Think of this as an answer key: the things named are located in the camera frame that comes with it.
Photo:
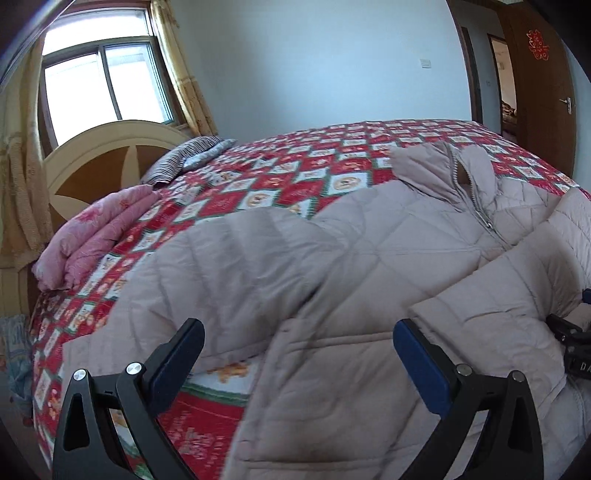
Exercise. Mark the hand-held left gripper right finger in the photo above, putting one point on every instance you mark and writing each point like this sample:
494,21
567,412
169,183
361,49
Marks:
422,364

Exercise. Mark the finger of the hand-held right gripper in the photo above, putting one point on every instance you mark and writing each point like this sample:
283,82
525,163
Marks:
561,325

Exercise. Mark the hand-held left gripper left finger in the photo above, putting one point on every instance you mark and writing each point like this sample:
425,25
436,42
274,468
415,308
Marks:
178,364

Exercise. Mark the pale pink quilted down jacket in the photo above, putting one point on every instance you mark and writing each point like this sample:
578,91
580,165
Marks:
369,254

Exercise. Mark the folded pink floral quilt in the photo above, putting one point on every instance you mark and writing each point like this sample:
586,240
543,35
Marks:
97,230

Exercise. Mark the light blue cloth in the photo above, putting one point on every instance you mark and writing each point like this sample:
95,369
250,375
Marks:
14,355

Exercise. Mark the red checkered bear print blanket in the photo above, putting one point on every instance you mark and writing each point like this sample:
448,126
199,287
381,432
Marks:
277,184

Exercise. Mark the striped pillow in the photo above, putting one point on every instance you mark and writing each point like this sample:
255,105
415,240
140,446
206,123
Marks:
184,154

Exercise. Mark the cream wooden headboard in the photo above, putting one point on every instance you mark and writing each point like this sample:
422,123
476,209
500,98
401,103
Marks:
92,157

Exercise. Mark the brown wooden door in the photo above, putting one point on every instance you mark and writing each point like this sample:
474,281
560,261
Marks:
540,101

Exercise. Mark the yellow curtain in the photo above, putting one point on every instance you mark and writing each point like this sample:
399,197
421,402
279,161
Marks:
23,175
184,78

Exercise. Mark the red paper door decoration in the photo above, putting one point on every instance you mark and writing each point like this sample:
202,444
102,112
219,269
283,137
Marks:
538,44

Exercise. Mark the window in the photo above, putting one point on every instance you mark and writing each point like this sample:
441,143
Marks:
106,78

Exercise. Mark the dark wooden door frame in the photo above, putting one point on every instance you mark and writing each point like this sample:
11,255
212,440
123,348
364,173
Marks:
471,74

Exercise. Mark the white wall switch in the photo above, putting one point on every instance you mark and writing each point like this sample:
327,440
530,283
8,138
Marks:
425,63

